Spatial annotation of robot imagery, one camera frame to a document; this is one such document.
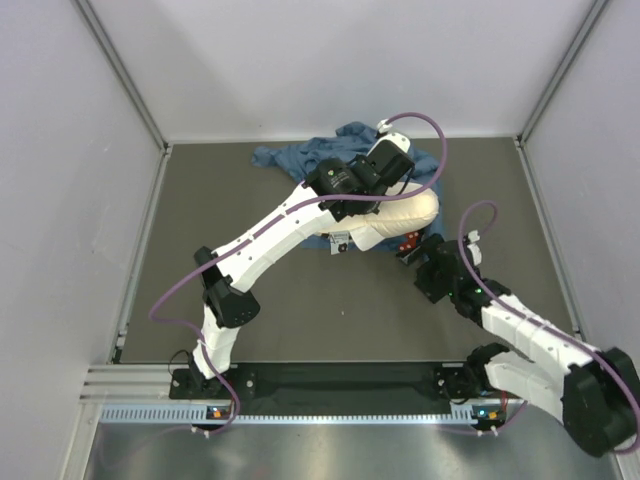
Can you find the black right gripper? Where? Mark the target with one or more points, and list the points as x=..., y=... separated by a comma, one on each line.
x=424, y=283

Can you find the cream white pillow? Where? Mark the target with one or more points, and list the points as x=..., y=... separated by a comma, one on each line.
x=395, y=226

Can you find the blue cartoon print pillowcase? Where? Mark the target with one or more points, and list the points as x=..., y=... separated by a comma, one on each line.
x=350, y=140

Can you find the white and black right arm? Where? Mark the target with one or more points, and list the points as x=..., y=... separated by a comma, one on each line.
x=592, y=393

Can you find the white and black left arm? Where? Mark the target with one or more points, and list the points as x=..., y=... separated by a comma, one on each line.
x=332, y=194

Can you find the white pillow care label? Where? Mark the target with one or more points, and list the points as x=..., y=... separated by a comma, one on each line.
x=340, y=242

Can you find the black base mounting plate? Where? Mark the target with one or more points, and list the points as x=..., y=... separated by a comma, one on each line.
x=338, y=388

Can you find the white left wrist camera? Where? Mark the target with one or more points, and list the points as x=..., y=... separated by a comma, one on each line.
x=387, y=133

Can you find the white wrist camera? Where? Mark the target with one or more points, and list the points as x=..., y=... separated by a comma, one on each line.
x=387, y=133
x=471, y=242

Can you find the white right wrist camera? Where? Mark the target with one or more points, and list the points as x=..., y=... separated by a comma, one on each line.
x=471, y=242

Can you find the right aluminium frame post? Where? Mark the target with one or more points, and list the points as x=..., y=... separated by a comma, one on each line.
x=570, y=55

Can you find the aluminium frame post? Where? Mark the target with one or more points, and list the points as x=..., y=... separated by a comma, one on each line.
x=570, y=55
x=117, y=65

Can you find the left aluminium frame post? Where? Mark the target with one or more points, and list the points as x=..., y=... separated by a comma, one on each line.
x=117, y=65

